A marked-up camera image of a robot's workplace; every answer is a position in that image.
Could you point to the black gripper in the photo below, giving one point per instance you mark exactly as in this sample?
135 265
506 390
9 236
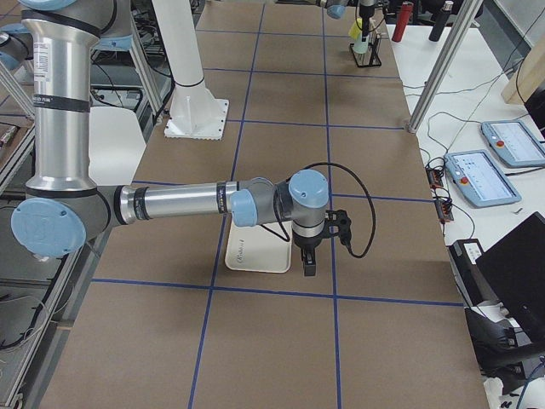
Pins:
307 245
365 20

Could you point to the black wire cup rack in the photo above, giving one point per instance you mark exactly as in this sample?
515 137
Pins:
371 58

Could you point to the black box device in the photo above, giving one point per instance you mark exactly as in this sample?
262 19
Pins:
474 287

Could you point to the near teach pendant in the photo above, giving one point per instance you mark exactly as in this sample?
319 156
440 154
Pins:
480 180

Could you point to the black laptop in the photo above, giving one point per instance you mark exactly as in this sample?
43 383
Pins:
514 269

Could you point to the small electronics board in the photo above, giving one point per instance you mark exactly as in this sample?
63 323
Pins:
435 172

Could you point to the teach pendant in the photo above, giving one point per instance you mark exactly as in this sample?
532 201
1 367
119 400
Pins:
513 142
480 180

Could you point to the far teach pendant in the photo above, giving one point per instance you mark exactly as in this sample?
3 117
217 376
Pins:
513 142

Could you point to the yellow cup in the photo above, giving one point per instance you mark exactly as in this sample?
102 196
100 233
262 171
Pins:
355 30

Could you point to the red bottle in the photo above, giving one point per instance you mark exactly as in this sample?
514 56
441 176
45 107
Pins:
403 17

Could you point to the white chair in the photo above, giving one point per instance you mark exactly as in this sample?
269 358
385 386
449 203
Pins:
116 145

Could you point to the pale green cup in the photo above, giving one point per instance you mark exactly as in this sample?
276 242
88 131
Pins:
361 44

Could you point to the beige rabbit tray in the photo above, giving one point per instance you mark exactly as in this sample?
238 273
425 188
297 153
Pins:
255 249

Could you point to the aluminium frame post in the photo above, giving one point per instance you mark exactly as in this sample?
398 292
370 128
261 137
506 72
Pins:
457 33

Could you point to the black bottle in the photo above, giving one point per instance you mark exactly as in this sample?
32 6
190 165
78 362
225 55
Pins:
441 11

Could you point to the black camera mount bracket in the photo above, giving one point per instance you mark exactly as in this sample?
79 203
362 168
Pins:
338 224

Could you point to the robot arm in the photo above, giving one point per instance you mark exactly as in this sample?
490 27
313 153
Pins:
64 207
335 9

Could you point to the wooden board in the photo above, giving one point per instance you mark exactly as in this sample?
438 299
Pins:
528 78

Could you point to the white camera pillar stand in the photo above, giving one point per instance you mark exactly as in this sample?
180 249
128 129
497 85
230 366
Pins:
194 112

